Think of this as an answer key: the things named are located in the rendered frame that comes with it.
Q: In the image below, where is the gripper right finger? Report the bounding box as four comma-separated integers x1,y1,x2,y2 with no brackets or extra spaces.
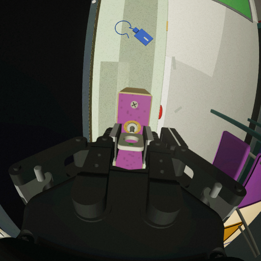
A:
142,125,247,220

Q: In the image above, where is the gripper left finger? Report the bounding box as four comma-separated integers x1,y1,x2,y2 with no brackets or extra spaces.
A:
9,122,122,205

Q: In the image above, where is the purple key holder block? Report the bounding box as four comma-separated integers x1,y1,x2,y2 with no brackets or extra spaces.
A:
111,87,152,170

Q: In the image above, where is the purple chair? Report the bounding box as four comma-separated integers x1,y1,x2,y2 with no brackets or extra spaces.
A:
212,130,251,182
237,152,261,210

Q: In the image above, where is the teal bar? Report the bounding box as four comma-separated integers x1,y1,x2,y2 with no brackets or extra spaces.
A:
247,118,261,129
210,109,261,141

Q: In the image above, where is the cream and orange panel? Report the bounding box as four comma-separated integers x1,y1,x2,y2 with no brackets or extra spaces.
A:
223,213,245,245

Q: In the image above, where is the green board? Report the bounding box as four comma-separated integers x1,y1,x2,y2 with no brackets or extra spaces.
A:
212,0,254,23

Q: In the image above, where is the brass socket ring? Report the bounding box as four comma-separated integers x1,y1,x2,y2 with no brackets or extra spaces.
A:
123,120,141,134

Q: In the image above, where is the blue seal tag with wire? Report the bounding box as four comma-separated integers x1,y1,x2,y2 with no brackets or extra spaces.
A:
114,20,154,46

